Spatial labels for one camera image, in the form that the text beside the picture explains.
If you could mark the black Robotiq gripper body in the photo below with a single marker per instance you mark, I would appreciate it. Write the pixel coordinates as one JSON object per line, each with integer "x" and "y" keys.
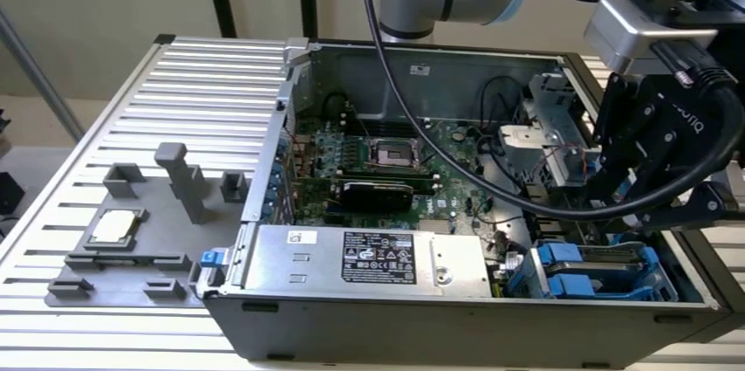
{"x": 663, "y": 135}

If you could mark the grey disk drive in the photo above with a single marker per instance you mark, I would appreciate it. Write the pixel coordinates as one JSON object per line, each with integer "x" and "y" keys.
{"x": 607, "y": 254}

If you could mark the blue disk bay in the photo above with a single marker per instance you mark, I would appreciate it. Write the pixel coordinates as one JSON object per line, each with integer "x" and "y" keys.
{"x": 558, "y": 257}

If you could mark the metal drive cage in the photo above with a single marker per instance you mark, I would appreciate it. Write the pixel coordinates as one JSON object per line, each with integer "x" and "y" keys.
{"x": 541, "y": 144}

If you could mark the green motherboard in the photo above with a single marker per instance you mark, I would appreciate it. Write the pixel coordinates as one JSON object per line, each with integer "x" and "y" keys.
{"x": 459, "y": 170}

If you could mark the CPU socket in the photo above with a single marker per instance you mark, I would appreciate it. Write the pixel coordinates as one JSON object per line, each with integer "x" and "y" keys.
{"x": 393, "y": 153}

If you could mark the black RAM stick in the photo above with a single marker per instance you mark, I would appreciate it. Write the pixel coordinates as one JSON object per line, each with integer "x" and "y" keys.
{"x": 383, "y": 174}

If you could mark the black graphics card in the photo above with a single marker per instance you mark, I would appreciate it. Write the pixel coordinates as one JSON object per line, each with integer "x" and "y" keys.
{"x": 374, "y": 201}

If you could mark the open dark grey PC case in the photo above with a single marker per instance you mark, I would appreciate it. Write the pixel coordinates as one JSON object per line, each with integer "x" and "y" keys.
{"x": 442, "y": 327}

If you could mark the silver power supply unit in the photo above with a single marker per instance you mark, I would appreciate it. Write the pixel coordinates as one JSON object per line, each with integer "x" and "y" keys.
{"x": 325, "y": 257}

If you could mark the blue case latch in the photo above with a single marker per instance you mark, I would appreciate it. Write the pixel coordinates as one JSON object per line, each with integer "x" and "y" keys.
{"x": 210, "y": 258}

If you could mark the silver CPU chip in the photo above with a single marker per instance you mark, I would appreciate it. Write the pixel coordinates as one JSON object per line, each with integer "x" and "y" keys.
{"x": 116, "y": 224}

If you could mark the grey parts rack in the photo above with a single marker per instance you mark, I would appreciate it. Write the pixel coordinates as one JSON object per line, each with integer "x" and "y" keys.
{"x": 125, "y": 275}

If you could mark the grey metal pole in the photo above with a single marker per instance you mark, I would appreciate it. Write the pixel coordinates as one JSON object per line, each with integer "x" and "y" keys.
{"x": 40, "y": 78}

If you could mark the black background object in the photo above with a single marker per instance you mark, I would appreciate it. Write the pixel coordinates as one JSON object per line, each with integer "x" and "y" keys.
{"x": 8, "y": 192}

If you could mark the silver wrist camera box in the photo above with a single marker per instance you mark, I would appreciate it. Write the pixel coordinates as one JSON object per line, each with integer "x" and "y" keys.
{"x": 634, "y": 32}

